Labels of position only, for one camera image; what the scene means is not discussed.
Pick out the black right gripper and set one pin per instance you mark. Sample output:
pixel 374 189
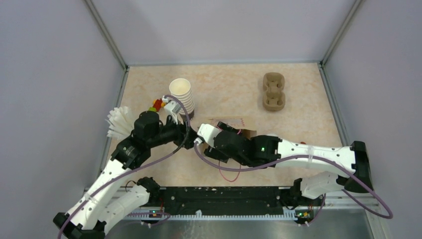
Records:
pixel 217 154

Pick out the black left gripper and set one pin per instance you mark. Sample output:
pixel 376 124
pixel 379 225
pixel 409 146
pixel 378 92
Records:
pixel 186 136

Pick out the cream Cakes paper bag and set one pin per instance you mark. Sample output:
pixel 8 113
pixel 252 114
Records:
pixel 246 124

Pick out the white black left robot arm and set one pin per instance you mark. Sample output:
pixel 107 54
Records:
pixel 97 213

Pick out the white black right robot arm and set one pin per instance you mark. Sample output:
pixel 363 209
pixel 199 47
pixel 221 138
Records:
pixel 342 168

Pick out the red green toy block figure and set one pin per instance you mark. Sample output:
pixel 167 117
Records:
pixel 158 104

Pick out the stack of white paper cups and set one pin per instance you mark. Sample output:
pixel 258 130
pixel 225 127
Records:
pixel 181 89

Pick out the brown pulp cup carrier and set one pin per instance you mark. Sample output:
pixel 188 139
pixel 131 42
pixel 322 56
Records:
pixel 274 98

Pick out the bundle of white paper straws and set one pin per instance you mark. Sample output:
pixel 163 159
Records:
pixel 120 122

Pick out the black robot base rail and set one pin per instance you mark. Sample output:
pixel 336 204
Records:
pixel 228 201

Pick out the grey slotted cable duct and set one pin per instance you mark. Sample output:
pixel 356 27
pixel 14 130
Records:
pixel 153 215

